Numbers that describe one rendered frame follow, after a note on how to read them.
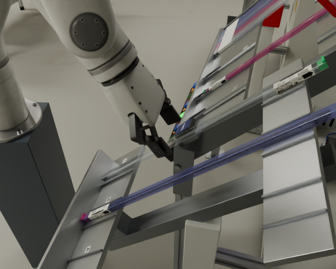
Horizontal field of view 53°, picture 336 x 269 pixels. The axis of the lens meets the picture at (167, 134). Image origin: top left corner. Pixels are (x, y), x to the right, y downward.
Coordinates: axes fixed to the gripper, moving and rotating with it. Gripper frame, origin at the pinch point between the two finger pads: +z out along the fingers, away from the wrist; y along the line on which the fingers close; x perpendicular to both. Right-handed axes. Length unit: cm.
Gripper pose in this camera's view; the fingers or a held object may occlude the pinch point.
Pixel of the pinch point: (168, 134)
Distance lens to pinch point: 63.1
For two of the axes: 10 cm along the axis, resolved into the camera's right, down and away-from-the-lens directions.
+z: 5.2, 7.0, 4.9
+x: 8.3, -2.8, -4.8
